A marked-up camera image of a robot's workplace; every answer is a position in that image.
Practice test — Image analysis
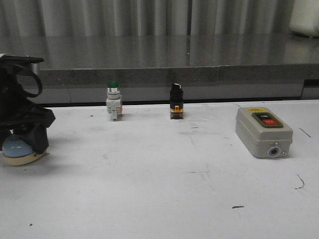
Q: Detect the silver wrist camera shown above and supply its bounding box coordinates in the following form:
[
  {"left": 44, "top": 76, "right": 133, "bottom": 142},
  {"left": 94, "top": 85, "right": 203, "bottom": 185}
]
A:
[{"left": 30, "top": 63, "right": 40, "bottom": 76}]

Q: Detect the grey stone counter ledge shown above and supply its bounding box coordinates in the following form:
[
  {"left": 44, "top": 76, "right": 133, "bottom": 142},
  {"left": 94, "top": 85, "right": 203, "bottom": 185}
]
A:
[{"left": 0, "top": 33, "right": 319, "bottom": 105}]

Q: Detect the grey pleated curtain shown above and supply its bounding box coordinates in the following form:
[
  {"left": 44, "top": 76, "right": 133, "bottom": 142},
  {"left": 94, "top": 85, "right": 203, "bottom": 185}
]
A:
[{"left": 0, "top": 0, "right": 294, "bottom": 37}]

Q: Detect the green pilot lamp switch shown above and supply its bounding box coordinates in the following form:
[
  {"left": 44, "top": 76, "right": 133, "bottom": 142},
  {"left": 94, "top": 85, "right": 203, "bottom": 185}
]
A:
[{"left": 106, "top": 82, "right": 123, "bottom": 121}]

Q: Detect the black selector switch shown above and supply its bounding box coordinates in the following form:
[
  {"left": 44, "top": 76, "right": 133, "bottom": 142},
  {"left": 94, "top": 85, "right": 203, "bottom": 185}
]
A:
[{"left": 170, "top": 83, "right": 183, "bottom": 119}]

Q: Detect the blue service bell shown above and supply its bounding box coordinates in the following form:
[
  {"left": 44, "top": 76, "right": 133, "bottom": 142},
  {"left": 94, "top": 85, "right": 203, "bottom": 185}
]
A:
[{"left": 2, "top": 134, "right": 46, "bottom": 166}]

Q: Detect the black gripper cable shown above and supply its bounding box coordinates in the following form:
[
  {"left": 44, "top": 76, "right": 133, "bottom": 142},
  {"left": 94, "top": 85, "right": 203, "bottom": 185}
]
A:
[{"left": 14, "top": 63, "right": 42, "bottom": 98}]

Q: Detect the grey on off switch box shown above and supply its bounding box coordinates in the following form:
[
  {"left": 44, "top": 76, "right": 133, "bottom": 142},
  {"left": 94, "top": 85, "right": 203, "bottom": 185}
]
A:
[{"left": 235, "top": 107, "right": 293, "bottom": 158}]

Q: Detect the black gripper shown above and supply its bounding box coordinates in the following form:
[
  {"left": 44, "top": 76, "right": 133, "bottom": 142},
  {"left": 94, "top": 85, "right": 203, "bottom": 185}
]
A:
[{"left": 0, "top": 56, "right": 55, "bottom": 153}]

